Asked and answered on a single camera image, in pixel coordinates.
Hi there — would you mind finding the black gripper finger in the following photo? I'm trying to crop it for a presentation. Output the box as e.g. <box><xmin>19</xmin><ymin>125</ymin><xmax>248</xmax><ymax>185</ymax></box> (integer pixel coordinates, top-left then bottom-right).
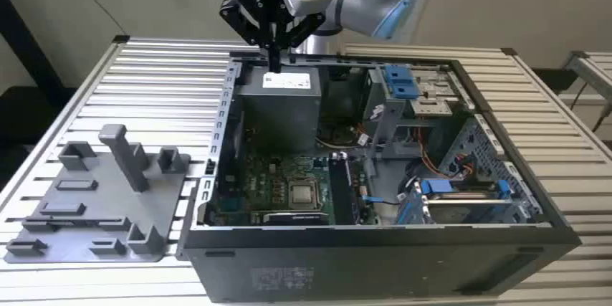
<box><xmin>275</xmin><ymin>11</ymin><xmax>328</xmax><ymax>73</ymax></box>
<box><xmin>219</xmin><ymin>0</ymin><xmax>278</xmax><ymax>73</ymax></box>

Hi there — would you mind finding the blue RAM stick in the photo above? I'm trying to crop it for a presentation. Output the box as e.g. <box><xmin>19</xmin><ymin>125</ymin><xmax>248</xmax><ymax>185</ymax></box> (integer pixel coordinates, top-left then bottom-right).
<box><xmin>22</xmin><ymin>216</ymin><xmax>124</xmax><ymax>224</ymax></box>
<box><xmin>346</xmin><ymin>158</ymin><xmax>366</xmax><ymax>224</ymax></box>

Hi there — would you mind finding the black RAM slot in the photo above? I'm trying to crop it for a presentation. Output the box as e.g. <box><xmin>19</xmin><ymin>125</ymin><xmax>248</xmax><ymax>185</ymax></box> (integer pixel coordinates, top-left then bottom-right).
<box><xmin>328</xmin><ymin>158</ymin><xmax>343</xmax><ymax>224</ymax></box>
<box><xmin>334</xmin><ymin>158</ymin><xmax>351</xmax><ymax>224</ymax></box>
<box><xmin>340</xmin><ymin>158</ymin><xmax>358</xmax><ymax>224</ymax></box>

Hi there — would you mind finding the blue drive bay latch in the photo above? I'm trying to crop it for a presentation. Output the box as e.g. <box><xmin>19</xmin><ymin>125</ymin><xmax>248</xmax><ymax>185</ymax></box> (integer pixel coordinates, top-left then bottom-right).
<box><xmin>382</xmin><ymin>64</ymin><xmax>418</xmax><ymax>100</ymax></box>

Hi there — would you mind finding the grey power supply unit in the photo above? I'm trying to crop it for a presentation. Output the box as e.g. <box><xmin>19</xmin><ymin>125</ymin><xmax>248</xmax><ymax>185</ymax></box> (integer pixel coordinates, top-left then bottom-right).
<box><xmin>234</xmin><ymin>67</ymin><xmax>323</xmax><ymax>155</ymax></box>

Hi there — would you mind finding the grey metal drive cage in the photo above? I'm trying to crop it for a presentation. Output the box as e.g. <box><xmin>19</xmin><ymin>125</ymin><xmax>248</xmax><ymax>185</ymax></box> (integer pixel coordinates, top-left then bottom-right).
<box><xmin>363</xmin><ymin>64</ymin><xmax>475</xmax><ymax>158</ymax></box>

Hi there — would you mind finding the black case fan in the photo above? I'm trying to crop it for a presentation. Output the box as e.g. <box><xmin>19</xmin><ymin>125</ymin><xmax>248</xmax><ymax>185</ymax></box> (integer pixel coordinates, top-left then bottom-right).
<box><xmin>224</xmin><ymin>108</ymin><xmax>248</xmax><ymax>163</ymax></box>

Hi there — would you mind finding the metal socket cover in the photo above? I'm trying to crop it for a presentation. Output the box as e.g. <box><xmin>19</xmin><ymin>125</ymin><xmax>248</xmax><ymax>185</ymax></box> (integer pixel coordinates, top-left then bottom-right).
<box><xmin>286</xmin><ymin>176</ymin><xmax>323</xmax><ymax>213</ymax></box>

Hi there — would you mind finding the green motherboard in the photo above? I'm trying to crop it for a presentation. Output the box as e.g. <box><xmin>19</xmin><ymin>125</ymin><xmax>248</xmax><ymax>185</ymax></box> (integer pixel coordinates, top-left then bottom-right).
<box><xmin>210</xmin><ymin>153</ymin><xmax>384</xmax><ymax>227</ymax></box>

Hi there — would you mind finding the silver CPU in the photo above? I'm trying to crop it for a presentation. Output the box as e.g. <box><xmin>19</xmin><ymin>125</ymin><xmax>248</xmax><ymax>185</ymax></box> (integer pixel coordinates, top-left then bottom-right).
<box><xmin>290</xmin><ymin>184</ymin><xmax>319</xmax><ymax>210</ymax></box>

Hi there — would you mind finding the blue disk carrier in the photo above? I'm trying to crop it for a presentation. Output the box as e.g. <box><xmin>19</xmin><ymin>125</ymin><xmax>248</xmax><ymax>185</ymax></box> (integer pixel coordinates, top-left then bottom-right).
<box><xmin>399</xmin><ymin>178</ymin><xmax>523</xmax><ymax>226</ymax></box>

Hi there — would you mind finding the black graphics card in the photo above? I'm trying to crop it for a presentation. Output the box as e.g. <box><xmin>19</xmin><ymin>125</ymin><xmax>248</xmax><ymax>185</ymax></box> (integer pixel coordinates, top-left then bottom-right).
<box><xmin>259</xmin><ymin>211</ymin><xmax>332</xmax><ymax>227</ymax></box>

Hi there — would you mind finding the black box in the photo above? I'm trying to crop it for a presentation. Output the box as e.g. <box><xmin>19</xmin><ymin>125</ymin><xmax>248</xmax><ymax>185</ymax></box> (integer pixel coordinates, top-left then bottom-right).
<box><xmin>531</xmin><ymin>67</ymin><xmax>578</xmax><ymax>91</ymax></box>

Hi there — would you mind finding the grey parts rack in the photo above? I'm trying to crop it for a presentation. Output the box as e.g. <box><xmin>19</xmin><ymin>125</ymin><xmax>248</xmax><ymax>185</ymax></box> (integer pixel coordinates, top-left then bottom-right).
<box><xmin>3</xmin><ymin>123</ymin><xmax>192</xmax><ymax>263</ymax></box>

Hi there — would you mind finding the black PC case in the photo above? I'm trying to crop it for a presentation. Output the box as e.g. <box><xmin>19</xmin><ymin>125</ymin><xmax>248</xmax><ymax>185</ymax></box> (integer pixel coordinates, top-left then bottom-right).
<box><xmin>175</xmin><ymin>50</ymin><xmax>583</xmax><ymax>303</ymax></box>

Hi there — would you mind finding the power supply wire bundle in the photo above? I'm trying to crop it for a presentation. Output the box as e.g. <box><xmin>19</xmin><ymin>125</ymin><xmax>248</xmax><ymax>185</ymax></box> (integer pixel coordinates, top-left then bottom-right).
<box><xmin>314</xmin><ymin>121</ymin><xmax>384</xmax><ymax>149</ymax></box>

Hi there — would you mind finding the orange wire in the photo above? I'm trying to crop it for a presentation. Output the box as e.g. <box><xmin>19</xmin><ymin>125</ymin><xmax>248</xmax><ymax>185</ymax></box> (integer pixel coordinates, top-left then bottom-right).
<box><xmin>416</xmin><ymin>125</ymin><xmax>460</xmax><ymax>179</ymax></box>

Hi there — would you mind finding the aluminium frame side table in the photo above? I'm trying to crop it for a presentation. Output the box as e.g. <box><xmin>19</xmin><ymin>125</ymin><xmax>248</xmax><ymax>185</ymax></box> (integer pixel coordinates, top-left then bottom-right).
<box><xmin>556</xmin><ymin>49</ymin><xmax>612</xmax><ymax>106</ymax></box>

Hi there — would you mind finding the black hanging cable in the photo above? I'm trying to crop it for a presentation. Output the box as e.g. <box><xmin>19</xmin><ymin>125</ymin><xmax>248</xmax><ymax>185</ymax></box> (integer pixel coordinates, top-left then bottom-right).
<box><xmin>592</xmin><ymin>103</ymin><xmax>612</xmax><ymax>133</ymax></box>
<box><xmin>571</xmin><ymin>83</ymin><xmax>588</xmax><ymax>110</ymax></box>

